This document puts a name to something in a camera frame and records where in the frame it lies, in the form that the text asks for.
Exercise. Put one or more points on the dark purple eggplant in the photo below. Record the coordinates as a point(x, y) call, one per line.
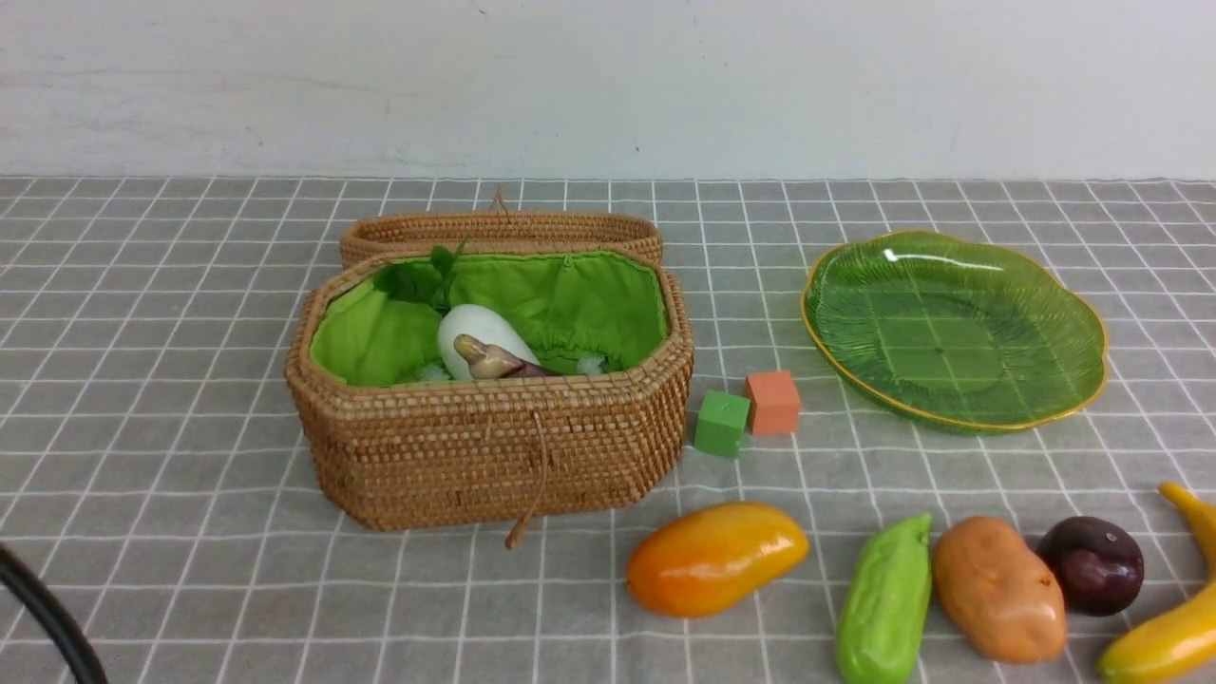
point(492, 362)

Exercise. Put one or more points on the white radish with leaves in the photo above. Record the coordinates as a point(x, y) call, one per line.
point(430, 283)

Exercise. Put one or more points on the orange yellow mango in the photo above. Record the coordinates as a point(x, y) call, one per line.
point(704, 562)

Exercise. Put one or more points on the brown potato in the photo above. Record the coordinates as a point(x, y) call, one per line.
point(999, 593)

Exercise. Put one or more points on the dark purple passion fruit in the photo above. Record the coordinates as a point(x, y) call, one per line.
point(1098, 565)

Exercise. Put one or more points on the woven rattan basket green lining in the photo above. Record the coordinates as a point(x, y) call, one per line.
point(396, 452)

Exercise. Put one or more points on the green foam cube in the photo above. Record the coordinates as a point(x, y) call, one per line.
point(721, 424)

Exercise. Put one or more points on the woven rattan basket lid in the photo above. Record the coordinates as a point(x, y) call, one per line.
point(500, 228)

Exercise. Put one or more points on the orange foam cube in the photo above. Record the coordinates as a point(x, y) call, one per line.
point(776, 405)

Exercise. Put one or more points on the green glass leaf plate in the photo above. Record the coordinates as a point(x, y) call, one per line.
point(958, 335)

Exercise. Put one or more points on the grey checked tablecloth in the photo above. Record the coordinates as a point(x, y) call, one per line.
point(155, 474)

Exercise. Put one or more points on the yellow banana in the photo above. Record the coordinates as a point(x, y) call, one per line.
point(1182, 639)

